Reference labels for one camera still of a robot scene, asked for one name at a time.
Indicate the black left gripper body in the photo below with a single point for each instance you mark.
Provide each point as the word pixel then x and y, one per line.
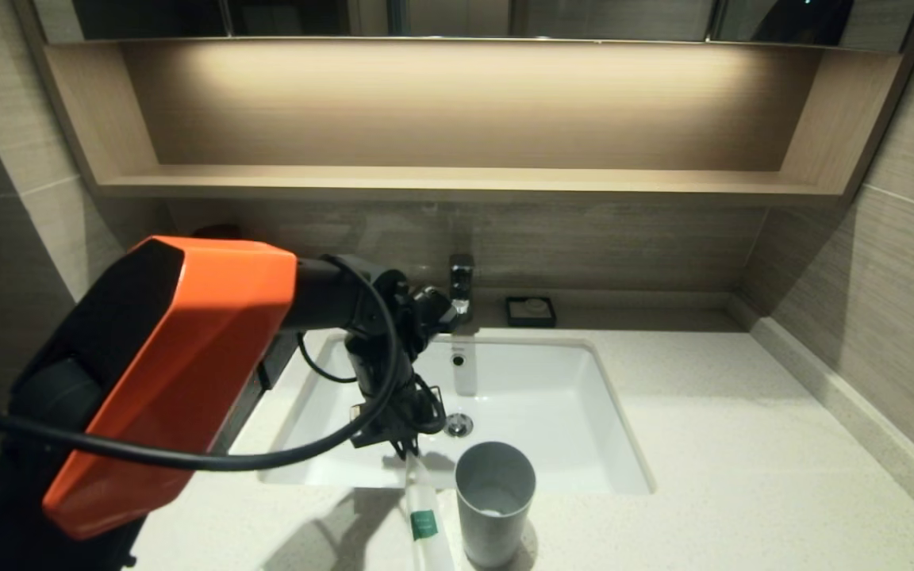
pixel 397 416

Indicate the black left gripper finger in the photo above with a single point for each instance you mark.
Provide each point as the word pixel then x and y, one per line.
pixel 412 446
pixel 399 450

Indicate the slim toothbrush pack green label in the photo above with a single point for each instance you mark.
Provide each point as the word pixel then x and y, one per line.
pixel 425 515

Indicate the grey plastic cup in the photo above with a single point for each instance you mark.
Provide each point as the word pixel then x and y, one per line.
pixel 495 515

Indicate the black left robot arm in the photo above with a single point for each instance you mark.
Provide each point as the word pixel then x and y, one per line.
pixel 171 365

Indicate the chrome sink drain stopper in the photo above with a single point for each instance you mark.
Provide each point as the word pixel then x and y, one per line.
pixel 461 427

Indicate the white ceramic sink basin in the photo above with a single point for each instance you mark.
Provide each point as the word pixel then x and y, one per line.
pixel 544 412

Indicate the chrome faucet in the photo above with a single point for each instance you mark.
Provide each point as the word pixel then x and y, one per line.
pixel 462 285

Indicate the black soap dish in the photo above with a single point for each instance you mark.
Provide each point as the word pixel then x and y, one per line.
pixel 531 319

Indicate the beige round soap bar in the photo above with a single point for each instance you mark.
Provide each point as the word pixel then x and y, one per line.
pixel 535 305

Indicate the black cylindrical cup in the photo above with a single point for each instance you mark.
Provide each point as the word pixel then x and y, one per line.
pixel 219 231

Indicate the mirror cabinet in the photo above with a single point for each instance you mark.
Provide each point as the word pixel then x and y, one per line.
pixel 584 20

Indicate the wooden wall shelf niche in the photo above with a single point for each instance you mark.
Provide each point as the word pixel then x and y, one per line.
pixel 457 181

